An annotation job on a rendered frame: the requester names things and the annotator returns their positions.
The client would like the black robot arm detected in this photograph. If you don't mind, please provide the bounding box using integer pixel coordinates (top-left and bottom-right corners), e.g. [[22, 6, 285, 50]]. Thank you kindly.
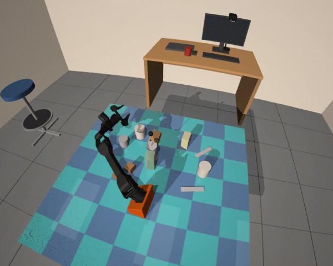
[[95, 112, 147, 203]]

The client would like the glass french press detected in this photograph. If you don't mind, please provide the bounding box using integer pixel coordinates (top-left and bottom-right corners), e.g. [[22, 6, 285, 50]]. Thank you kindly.
[[146, 131, 158, 160]]

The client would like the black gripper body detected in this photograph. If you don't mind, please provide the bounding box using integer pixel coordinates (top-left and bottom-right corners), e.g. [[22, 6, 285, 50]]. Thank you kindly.
[[110, 105, 129, 126]]

